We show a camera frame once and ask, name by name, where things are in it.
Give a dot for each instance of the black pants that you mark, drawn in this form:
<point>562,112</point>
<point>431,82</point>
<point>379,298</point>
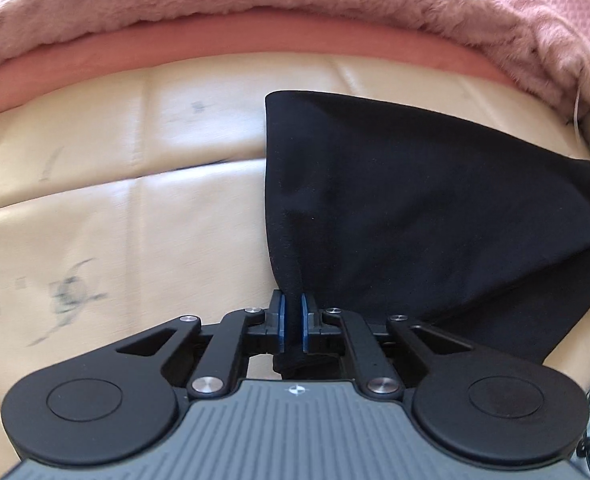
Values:
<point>425,210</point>

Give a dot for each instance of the salmon bed sheet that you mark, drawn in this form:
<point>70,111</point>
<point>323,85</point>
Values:
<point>225,40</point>

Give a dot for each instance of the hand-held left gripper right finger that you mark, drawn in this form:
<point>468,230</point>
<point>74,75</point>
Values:
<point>305,322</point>

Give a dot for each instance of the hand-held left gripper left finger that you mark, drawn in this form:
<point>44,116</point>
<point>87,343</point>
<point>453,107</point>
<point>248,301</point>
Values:
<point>281,322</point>

